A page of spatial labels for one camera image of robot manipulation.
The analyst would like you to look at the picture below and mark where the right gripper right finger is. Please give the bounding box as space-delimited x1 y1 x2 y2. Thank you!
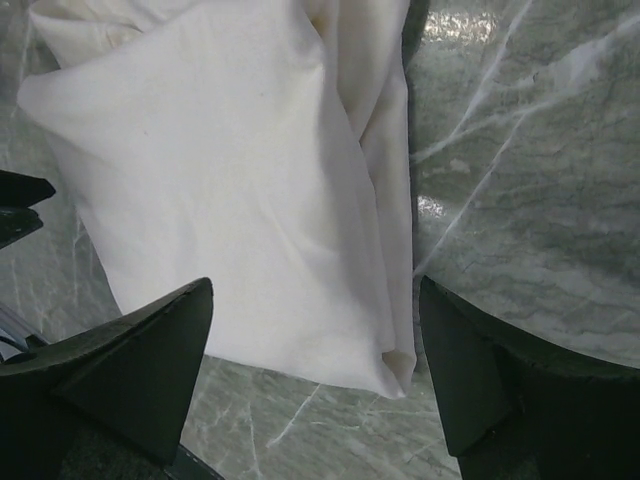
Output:
419 277 639 479

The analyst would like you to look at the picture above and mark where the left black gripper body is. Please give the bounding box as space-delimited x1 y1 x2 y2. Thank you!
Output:
0 170 56 248

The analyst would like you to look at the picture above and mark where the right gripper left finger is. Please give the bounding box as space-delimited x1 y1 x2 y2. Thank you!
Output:
1 278 214 479

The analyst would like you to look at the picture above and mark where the white t shirt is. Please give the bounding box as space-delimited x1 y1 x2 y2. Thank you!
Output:
17 1 416 399

